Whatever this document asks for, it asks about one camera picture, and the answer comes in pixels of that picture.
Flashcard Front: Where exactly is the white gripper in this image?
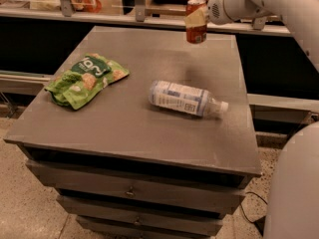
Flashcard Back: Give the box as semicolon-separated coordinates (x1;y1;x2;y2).
184;0;263;28

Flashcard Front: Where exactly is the grey metal bracket right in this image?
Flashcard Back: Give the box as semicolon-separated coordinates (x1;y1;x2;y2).
252;17;267;31

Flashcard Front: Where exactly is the clear blue-label plastic bottle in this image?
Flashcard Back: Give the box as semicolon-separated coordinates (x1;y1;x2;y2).
149;81;228;118

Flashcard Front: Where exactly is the grey drawer cabinet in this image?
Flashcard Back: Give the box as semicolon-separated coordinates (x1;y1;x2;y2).
6;27;261;239

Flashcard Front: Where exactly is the black floor cable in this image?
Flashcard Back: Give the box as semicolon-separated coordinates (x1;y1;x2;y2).
239;191;268;225

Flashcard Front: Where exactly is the green chip bag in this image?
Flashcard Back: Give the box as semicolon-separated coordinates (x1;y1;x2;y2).
45;53;130;111

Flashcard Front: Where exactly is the red coke can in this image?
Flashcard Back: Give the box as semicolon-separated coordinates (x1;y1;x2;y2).
185;0;207;44

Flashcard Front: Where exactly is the grey metal bracket middle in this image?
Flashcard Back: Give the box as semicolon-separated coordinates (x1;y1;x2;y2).
135;0;146;22

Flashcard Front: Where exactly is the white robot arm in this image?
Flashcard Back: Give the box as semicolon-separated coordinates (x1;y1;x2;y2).
185;0;319;239

